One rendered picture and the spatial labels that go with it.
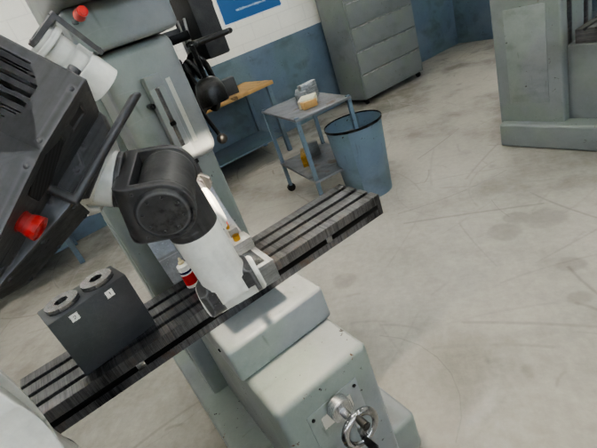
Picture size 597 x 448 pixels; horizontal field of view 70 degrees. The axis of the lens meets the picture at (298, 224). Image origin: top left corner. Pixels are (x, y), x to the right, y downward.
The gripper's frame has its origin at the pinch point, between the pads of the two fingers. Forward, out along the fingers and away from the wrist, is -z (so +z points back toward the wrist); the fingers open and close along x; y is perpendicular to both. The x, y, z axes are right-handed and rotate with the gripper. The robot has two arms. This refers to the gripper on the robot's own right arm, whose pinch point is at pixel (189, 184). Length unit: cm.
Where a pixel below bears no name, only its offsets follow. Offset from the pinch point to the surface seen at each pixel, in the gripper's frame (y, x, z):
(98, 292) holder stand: 13.3, 32.7, 15.6
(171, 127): -18.6, -3.1, 12.6
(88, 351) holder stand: 26, 41, 20
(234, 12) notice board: -52, -106, -474
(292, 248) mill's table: 31.7, -21.1, 3.8
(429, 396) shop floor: 124, -52, 5
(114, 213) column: 7.6, 30.7, -29.2
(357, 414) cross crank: 57, -17, 51
